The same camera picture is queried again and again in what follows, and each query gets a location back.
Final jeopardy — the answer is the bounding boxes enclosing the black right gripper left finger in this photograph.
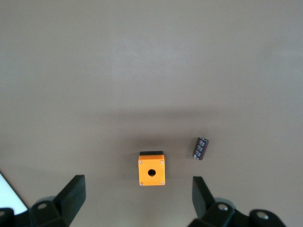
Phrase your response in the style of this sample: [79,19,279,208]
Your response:
[28,175,86,227]

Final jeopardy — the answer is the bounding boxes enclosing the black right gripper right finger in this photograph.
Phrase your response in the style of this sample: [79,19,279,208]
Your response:
[188,176,237,227]

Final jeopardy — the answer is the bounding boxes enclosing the white drawer cabinet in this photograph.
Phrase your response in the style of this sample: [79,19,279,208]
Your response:
[0,171,28,215]

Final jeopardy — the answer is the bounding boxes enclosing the black cylindrical capacitor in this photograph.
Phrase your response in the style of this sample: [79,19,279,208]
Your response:
[192,137,210,161]

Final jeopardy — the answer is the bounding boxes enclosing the orange button enclosure box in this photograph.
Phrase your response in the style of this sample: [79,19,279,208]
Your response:
[138,150,166,187]

